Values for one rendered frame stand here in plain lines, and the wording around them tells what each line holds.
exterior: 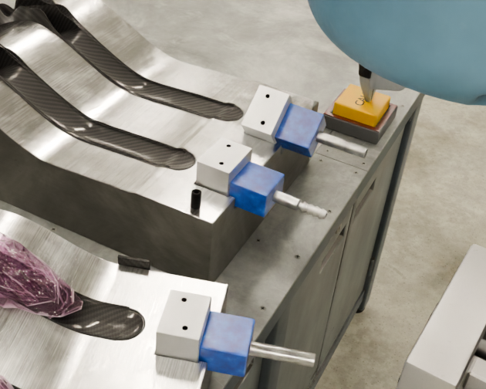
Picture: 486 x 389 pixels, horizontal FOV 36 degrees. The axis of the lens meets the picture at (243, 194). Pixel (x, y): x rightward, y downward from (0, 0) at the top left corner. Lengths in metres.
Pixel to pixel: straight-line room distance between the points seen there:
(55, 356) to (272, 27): 0.77
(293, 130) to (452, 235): 1.42
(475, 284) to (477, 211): 1.76
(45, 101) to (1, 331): 0.31
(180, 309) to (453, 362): 0.25
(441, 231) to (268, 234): 1.38
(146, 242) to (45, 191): 0.13
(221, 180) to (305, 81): 0.42
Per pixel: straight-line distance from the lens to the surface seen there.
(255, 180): 0.74
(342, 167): 0.95
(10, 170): 0.84
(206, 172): 0.74
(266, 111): 0.81
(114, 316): 0.68
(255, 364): 1.06
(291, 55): 1.18
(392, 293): 1.96
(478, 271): 0.56
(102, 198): 0.77
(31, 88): 0.87
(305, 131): 0.81
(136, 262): 0.71
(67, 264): 0.70
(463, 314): 0.52
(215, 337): 0.64
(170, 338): 0.62
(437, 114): 2.70
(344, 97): 1.02
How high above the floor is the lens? 1.35
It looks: 38 degrees down
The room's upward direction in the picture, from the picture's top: 6 degrees clockwise
